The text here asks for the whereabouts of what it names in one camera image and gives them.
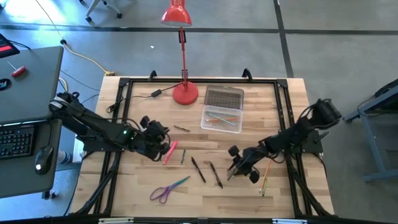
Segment white aluminium bar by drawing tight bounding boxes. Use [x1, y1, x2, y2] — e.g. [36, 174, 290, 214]
[98, 217, 134, 224]
[272, 218, 308, 224]

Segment black computer mouse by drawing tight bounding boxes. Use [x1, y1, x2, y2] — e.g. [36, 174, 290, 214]
[34, 145, 55, 175]

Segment black device with red screen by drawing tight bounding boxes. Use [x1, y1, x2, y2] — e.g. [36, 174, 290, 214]
[0, 33, 21, 59]

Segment black lamp cable with switch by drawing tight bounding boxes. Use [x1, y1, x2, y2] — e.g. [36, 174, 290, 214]
[105, 82, 184, 114]

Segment red desk lamp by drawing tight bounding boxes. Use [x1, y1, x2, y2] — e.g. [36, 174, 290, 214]
[160, 0, 200, 106]

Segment dark grey keyboard shelf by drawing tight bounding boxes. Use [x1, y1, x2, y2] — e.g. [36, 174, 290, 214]
[0, 119, 63, 200]

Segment orange pencil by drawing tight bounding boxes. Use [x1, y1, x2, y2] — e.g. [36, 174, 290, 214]
[259, 159, 272, 193]
[205, 116, 241, 122]

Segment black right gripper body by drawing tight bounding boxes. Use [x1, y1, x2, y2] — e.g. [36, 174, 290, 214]
[228, 145, 270, 184]

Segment white office chair base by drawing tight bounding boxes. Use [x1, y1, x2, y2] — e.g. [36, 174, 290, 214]
[78, 0, 123, 24]

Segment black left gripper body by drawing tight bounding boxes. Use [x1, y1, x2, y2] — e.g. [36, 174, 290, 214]
[136, 115, 171, 156]

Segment grey-green pencil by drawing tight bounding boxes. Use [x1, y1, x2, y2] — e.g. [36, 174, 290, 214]
[226, 167, 239, 182]

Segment clear plastic supply box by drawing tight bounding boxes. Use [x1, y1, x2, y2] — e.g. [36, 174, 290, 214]
[200, 85, 245, 134]

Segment white box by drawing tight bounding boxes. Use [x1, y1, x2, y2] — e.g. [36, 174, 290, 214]
[72, 138, 84, 164]

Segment clear water bottle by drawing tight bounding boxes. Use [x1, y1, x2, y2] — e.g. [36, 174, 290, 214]
[57, 148, 72, 166]

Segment pink highlighter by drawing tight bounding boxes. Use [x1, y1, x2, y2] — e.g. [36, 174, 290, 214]
[162, 140, 179, 166]

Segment red screwdriver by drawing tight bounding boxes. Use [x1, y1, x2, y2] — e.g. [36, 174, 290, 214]
[6, 60, 27, 78]

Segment black pen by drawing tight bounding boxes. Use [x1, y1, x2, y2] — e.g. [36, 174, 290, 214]
[190, 156, 207, 184]
[208, 161, 224, 189]

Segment blue-grey metal table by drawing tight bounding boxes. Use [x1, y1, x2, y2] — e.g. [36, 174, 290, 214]
[343, 78, 398, 183]

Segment purple and teal scissors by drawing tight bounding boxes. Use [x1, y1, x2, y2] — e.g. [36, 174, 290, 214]
[149, 175, 192, 205]

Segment black aluminium table frame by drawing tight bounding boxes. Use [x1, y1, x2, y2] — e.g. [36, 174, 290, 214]
[73, 77, 333, 218]

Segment grey desk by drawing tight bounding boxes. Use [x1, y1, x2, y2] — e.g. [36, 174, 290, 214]
[0, 45, 65, 125]

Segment black keyboard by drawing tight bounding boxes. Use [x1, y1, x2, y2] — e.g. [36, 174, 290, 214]
[0, 124, 35, 161]

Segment black floor cable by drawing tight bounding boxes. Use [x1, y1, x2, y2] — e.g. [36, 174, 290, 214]
[60, 70, 100, 105]

